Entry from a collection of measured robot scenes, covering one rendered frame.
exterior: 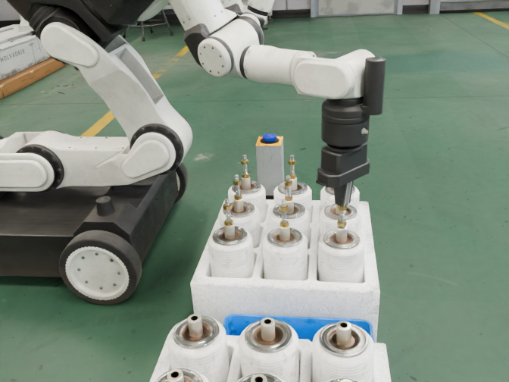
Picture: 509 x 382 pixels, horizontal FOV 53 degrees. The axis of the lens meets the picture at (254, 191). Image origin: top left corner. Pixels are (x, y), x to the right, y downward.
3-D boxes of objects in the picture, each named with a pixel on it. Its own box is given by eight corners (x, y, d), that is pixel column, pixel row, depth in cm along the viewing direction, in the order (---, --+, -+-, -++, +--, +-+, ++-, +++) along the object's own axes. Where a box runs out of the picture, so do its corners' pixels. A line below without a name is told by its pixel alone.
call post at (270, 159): (260, 242, 153) (254, 145, 139) (263, 230, 159) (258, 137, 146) (283, 243, 152) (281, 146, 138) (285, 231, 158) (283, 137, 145)
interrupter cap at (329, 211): (354, 205, 120) (354, 201, 119) (360, 220, 113) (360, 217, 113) (322, 206, 120) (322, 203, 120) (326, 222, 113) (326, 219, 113)
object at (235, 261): (220, 289, 122) (214, 223, 114) (260, 292, 120) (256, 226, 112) (209, 314, 114) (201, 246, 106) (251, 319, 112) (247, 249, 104)
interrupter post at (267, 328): (260, 342, 80) (259, 326, 79) (261, 332, 82) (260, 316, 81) (275, 343, 80) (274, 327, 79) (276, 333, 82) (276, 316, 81)
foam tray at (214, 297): (198, 348, 115) (189, 283, 107) (229, 252, 149) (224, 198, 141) (375, 359, 109) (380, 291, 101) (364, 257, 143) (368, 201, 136)
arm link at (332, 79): (348, 102, 86) (282, 92, 93) (370, 89, 92) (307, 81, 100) (349, 64, 83) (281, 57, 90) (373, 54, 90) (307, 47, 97)
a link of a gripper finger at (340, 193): (335, 201, 103) (335, 173, 100) (347, 207, 101) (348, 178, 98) (329, 204, 102) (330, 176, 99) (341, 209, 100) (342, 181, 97)
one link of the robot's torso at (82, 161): (-4, 154, 135) (165, 125, 127) (33, 129, 153) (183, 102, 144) (19, 205, 142) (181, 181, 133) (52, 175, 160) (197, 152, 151)
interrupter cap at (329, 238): (348, 255, 101) (348, 252, 101) (316, 242, 106) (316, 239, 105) (366, 238, 106) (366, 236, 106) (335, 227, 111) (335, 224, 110)
